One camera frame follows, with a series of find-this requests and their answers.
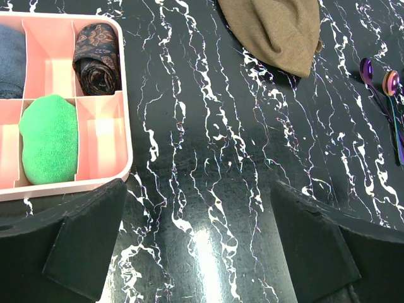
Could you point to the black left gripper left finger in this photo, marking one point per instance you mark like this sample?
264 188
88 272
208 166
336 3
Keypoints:
62 254

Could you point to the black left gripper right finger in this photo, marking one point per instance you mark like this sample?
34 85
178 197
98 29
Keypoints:
333 256

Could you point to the purple iridescent spoon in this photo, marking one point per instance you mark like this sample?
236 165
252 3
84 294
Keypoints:
366 74

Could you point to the brown fabric napkin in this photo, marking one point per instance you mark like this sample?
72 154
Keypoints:
283 34

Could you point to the green rolled cloth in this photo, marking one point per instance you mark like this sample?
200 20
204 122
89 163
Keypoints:
49 129

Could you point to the pink divided organizer tray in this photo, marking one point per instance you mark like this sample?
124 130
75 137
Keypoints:
104 137

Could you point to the dark paisley rolled cloth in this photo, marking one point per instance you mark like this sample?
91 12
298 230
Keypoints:
96 60

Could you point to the grey-blue rolled cloth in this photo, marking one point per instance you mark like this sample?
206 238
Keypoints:
13 63

